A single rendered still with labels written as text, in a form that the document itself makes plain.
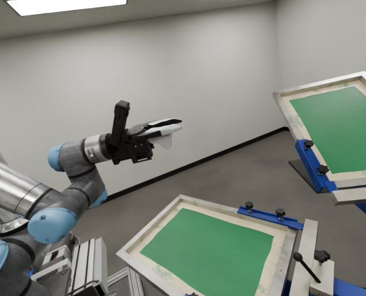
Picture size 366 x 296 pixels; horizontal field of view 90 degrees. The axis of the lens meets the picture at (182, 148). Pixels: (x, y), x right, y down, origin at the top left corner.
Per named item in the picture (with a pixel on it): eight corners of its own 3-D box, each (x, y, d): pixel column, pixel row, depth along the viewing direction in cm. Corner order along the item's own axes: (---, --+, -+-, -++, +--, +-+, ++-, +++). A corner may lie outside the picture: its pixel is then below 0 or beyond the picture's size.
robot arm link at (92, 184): (70, 220, 49) (51, 185, 45) (90, 196, 59) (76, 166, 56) (98, 214, 48) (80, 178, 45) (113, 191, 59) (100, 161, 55)
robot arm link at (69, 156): (71, 167, 56) (59, 142, 53) (104, 160, 55) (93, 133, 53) (54, 180, 49) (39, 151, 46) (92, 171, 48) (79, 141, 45)
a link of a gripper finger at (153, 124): (183, 133, 55) (153, 142, 54) (178, 114, 52) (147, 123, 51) (185, 136, 52) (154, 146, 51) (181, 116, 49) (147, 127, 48)
